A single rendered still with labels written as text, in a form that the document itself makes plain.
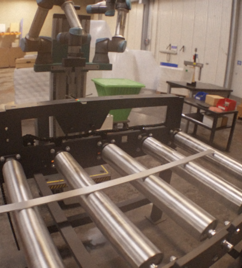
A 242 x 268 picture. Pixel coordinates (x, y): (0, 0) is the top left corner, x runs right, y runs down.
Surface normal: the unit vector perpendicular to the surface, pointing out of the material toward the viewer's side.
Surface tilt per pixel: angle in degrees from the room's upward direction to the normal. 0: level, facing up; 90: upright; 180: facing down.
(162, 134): 90
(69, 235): 0
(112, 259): 0
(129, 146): 90
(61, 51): 90
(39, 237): 8
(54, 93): 90
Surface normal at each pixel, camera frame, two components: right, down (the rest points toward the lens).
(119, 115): 0.36, 0.53
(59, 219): 0.07, -0.93
